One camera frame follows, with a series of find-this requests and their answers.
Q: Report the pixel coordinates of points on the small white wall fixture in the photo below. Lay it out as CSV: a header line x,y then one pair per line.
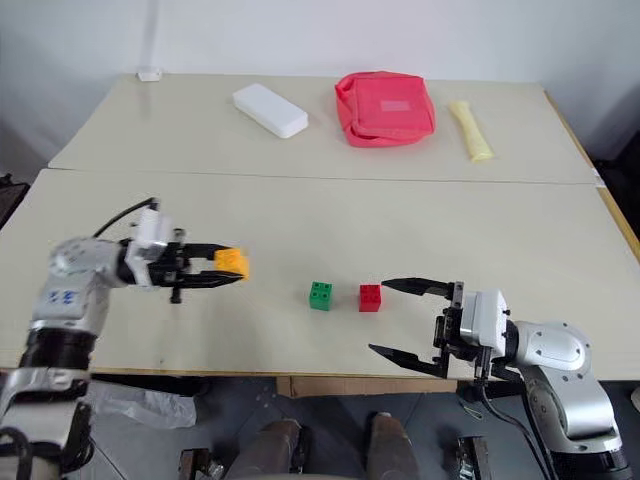
x,y
149,75

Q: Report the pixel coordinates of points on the dark rounded shape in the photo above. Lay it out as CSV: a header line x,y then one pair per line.
x,y
272,450
392,447

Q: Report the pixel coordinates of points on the black bag beside table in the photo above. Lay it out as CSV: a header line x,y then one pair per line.
x,y
11,200

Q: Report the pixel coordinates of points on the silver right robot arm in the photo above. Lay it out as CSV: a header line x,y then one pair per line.
x,y
560,360

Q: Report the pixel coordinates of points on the brown cardboard strip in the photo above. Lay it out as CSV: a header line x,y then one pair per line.
x,y
370,386

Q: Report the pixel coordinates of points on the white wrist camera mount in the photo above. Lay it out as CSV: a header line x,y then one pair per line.
x,y
150,230
487,320

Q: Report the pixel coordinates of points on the clear crumpled plastic bag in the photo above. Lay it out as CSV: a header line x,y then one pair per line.
x,y
145,405

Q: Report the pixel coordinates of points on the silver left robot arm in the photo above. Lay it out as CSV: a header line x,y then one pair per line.
x,y
75,290

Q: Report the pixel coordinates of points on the red fabric pouch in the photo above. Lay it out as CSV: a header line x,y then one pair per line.
x,y
385,107

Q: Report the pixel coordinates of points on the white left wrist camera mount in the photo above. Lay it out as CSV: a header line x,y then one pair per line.
x,y
150,230

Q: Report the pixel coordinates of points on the orange toy brick cube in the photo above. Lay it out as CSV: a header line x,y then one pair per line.
x,y
232,261

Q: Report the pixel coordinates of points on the pale yellow plastic pouch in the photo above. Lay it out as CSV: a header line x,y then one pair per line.
x,y
472,132

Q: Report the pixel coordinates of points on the red toy brick cube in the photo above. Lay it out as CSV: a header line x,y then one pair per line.
x,y
371,298

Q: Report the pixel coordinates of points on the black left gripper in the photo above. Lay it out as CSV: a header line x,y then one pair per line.
x,y
172,265

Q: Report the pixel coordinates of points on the white rectangular box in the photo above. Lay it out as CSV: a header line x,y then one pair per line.
x,y
270,110

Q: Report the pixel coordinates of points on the green toy brick cube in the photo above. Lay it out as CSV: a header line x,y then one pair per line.
x,y
320,296

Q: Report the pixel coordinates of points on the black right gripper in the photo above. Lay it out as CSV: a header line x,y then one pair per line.
x,y
449,332

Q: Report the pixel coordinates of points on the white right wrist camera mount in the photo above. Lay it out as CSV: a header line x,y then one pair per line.
x,y
487,320

